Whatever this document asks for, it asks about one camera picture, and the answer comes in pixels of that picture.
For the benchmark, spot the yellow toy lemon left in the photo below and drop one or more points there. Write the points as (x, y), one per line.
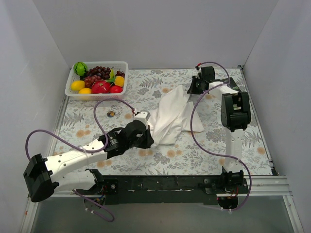
(76, 86)

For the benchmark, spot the yellow toy lemon front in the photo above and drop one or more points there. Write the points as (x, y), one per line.
(85, 91)

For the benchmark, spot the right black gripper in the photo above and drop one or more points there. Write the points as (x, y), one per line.
(194, 87)

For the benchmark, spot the floral table mat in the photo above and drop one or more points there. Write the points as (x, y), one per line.
(192, 153)

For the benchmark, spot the small round brooch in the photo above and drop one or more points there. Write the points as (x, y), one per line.
(110, 114)

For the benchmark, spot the white t-shirt with flower print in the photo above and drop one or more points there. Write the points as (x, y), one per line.
(172, 117)

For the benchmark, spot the toy watermelon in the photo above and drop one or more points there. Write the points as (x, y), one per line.
(80, 68)

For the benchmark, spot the aluminium frame rail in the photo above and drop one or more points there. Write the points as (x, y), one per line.
(269, 208)

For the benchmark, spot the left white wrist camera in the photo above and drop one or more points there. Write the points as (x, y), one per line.
(143, 117)

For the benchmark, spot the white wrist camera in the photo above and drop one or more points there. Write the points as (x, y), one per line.
(199, 72)
(143, 117)

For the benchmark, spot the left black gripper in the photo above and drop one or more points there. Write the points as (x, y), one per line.
(148, 137)

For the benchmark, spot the dark purple grape bunch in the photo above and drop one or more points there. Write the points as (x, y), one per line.
(101, 72)

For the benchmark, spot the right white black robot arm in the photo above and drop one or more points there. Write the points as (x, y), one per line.
(235, 116)

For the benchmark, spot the yellow toy lemon right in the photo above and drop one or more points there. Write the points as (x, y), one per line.
(119, 81)

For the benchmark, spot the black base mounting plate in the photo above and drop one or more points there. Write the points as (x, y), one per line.
(163, 189)

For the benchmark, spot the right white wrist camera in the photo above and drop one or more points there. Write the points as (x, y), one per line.
(199, 72)

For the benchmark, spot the red grape bunch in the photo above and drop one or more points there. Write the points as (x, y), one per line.
(91, 80)

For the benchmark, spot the black green product box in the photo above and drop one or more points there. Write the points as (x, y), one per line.
(232, 83)

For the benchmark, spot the yellow toy lemon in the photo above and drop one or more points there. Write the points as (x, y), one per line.
(119, 81)
(85, 91)
(76, 86)

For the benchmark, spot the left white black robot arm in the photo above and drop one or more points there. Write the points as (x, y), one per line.
(44, 176)

